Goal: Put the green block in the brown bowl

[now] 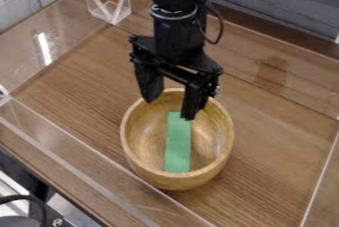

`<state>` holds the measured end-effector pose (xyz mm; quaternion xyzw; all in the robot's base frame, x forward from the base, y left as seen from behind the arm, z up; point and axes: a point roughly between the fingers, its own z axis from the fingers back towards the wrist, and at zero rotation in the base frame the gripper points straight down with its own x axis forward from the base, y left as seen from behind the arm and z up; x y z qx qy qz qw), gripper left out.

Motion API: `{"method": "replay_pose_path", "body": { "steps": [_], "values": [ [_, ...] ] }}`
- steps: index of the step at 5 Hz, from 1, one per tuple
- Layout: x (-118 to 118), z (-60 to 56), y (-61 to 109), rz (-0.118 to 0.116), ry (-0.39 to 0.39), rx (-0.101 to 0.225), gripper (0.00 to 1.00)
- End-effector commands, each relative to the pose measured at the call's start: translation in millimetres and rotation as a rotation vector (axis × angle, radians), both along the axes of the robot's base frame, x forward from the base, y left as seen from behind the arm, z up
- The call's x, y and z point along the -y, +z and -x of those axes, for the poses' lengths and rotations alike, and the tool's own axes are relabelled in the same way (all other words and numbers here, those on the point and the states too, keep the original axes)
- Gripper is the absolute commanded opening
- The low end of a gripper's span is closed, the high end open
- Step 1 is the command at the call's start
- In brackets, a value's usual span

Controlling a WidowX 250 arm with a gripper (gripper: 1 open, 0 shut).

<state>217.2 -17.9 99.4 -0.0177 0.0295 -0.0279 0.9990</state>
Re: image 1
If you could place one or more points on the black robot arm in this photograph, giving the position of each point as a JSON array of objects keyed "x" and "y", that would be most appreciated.
[{"x": 173, "y": 54}]

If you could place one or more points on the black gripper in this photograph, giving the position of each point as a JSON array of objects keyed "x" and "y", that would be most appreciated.
[{"x": 173, "y": 53}]

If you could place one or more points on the brown wooden bowl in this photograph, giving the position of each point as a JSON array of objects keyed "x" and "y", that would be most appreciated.
[{"x": 144, "y": 132}]

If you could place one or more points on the clear acrylic corner bracket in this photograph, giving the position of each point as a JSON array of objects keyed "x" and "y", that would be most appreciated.
[{"x": 110, "y": 11}]

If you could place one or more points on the green rectangular block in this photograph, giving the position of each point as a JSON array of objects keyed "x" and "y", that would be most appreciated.
[{"x": 178, "y": 144}]

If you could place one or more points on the black metal bracket with screw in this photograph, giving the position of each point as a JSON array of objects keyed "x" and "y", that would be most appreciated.
[{"x": 55, "y": 218}]

